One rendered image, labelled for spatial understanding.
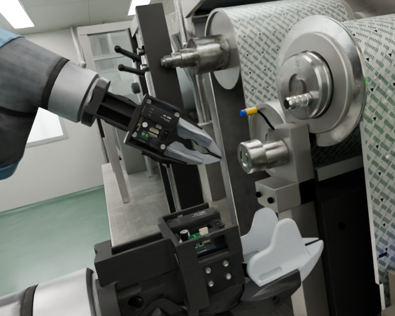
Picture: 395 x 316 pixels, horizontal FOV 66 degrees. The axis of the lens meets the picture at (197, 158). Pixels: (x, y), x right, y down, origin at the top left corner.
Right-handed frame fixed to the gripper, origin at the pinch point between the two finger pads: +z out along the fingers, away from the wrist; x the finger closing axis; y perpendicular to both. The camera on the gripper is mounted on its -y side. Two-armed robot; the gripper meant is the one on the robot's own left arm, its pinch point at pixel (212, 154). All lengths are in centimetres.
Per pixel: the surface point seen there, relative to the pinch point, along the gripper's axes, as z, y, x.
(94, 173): -24, -532, -106
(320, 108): 3.4, 18.1, 8.9
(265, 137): 6.3, 2.1, 5.9
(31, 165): -124, -524, -131
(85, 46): -38, -78, 20
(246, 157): 0.0, 12.7, 1.0
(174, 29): -12, -52, 32
